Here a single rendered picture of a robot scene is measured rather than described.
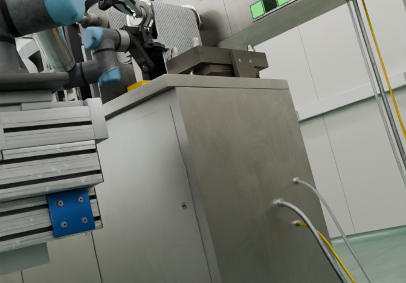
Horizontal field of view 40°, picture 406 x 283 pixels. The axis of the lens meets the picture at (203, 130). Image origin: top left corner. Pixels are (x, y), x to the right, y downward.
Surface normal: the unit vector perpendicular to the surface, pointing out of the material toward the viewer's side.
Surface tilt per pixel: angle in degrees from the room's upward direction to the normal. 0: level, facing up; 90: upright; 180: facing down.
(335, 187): 90
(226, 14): 90
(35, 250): 90
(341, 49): 90
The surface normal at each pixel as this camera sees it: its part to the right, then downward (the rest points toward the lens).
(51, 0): 0.12, 0.33
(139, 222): -0.65, 0.04
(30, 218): 0.59, -0.26
